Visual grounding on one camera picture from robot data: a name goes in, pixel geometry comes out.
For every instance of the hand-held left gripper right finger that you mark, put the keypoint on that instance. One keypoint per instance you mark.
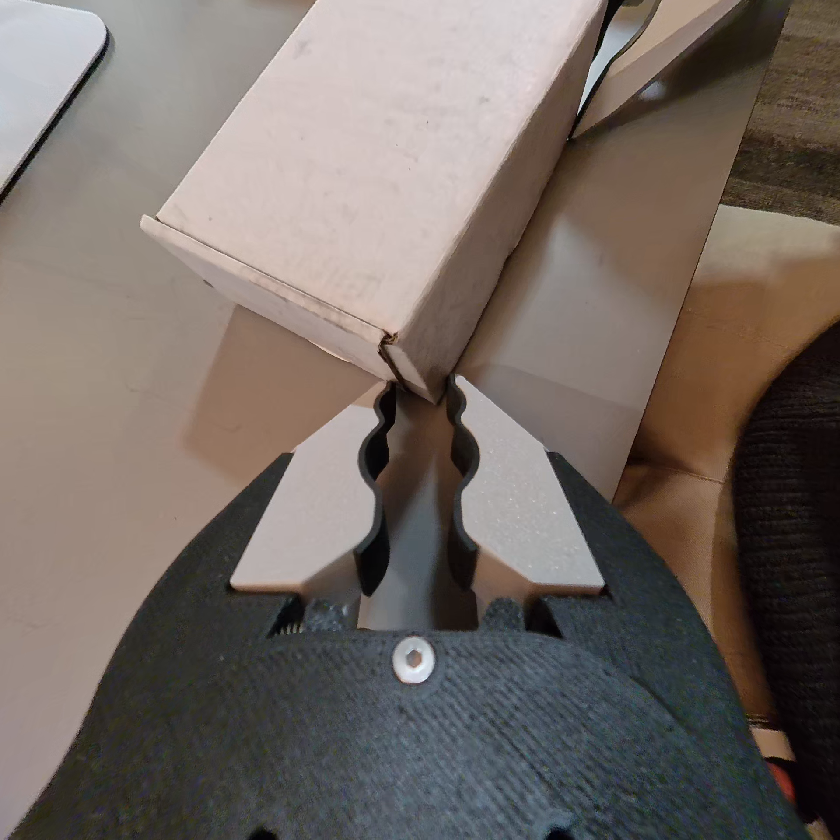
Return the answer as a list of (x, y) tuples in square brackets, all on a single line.
[(531, 525)]

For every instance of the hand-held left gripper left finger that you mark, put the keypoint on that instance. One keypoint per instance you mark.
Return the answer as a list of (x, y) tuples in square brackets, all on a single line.
[(308, 525)]

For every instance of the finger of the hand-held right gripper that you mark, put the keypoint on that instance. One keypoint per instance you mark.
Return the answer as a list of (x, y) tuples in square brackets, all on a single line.
[(669, 39)]

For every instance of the white cardboard mailer box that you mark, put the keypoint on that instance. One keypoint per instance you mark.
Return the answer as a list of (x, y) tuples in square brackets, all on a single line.
[(367, 164)]

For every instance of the grey desk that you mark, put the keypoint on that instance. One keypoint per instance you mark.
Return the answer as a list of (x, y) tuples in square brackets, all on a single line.
[(98, 394)]

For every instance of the person's legs in tan trousers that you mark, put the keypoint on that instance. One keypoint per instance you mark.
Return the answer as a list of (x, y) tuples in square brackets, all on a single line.
[(709, 367)]

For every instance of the person's black sweater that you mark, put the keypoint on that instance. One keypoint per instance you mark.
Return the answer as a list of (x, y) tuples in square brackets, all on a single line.
[(794, 525)]

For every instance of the white and red badge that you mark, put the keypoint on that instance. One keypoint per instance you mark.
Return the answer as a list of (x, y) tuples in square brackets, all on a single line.
[(774, 748)]

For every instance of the white document stand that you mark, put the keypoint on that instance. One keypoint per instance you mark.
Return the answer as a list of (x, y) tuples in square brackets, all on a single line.
[(39, 79)]

